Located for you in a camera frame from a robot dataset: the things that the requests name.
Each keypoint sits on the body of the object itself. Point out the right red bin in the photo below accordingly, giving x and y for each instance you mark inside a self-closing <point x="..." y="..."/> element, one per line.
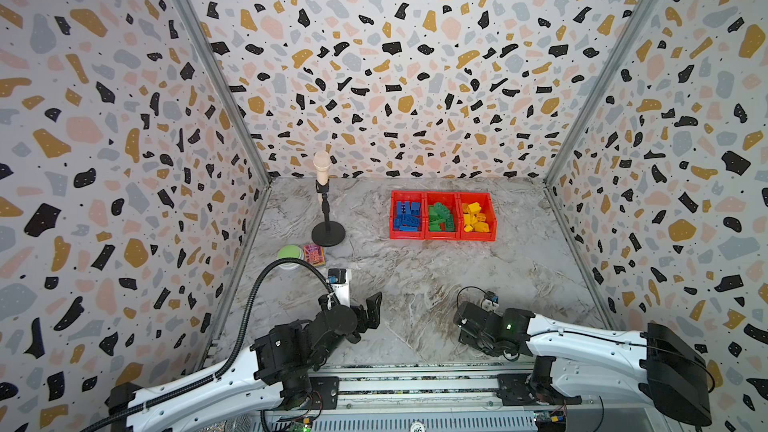
<point x="485" y="201"/>

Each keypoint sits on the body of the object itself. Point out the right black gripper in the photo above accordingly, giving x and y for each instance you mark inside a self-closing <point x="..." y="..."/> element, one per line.
<point x="469" y="319"/>

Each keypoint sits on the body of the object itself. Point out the colourful small card box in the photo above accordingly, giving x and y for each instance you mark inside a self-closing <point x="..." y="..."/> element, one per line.
<point x="314" y="254"/>

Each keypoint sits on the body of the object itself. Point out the yellow long lego brick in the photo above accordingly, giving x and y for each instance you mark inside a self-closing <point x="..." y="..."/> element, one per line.
<point x="474" y="208"/>

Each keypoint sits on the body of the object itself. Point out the yellow brick mid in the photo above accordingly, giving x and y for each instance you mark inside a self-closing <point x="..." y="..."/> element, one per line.
<point x="481" y="227"/>

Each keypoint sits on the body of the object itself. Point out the microphone on black stand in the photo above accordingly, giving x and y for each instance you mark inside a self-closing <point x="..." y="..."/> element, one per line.
<point x="327" y="233"/>

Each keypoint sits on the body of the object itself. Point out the middle red bin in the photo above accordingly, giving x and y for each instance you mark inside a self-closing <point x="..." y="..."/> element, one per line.
<point x="450" y="200"/>

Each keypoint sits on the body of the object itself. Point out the left red bin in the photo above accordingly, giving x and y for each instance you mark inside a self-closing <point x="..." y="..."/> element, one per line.
<point x="407" y="196"/>

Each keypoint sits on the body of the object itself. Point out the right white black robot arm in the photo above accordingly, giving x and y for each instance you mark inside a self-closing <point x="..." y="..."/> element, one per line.
<point x="572" y="362"/>

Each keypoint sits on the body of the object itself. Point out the red bin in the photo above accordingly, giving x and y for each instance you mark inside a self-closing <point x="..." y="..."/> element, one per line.
<point x="450" y="200"/>
<point x="407" y="196"/>
<point x="485" y="201"/>

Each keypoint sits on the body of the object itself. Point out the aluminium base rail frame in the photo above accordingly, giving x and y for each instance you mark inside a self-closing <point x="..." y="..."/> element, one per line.
<point x="461" y="398"/>

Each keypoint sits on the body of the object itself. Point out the green round button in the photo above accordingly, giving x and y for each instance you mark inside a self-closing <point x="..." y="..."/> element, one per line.
<point x="290" y="251"/>

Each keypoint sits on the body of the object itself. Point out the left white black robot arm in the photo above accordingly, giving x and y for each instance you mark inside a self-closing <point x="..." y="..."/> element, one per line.
<point x="211" y="395"/>

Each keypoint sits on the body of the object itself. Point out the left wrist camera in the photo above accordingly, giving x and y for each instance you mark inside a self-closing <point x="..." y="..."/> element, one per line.
<point x="339" y="279"/>

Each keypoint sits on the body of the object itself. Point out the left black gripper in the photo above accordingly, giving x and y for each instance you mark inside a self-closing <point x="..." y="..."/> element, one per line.
<point x="371" y="322"/>

